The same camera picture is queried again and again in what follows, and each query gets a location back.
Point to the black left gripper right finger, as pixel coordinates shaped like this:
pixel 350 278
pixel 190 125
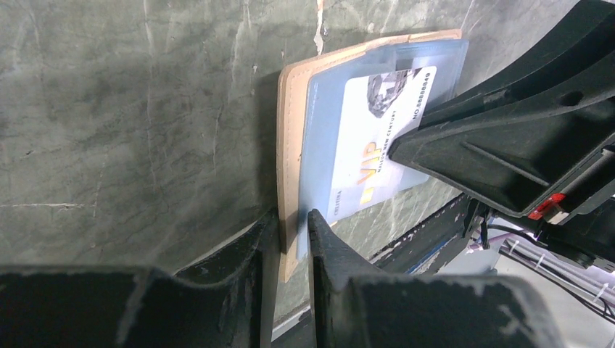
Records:
pixel 356 304

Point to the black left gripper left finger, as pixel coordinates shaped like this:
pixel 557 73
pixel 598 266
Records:
pixel 224 300

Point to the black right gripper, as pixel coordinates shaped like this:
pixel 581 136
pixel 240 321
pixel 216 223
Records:
pixel 545 160

